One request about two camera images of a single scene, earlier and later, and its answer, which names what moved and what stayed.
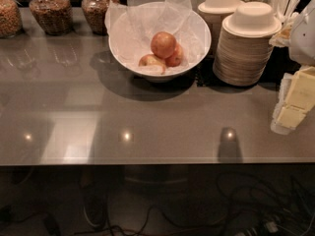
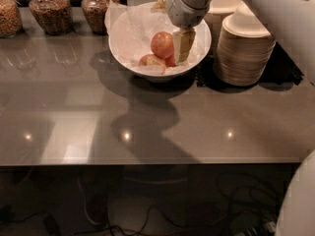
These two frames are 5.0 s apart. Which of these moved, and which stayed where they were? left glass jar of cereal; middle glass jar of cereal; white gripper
Moved: white gripper
Stayed: middle glass jar of cereal; left glass jar of cereal
